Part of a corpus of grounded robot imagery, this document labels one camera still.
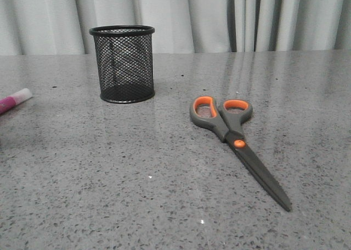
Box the black mesh pen cup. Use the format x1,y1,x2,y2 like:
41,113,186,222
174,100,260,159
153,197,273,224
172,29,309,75
89,25,155,104

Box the pink highlighter pen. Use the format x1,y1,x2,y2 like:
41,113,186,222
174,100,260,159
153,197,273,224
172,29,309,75
0,88,32,114

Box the grey orange handled scissors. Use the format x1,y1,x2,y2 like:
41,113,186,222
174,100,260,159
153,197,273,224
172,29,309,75
189,96,292,212

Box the grey pleated curtain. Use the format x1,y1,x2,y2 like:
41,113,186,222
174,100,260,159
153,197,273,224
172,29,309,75
1,0,350,55

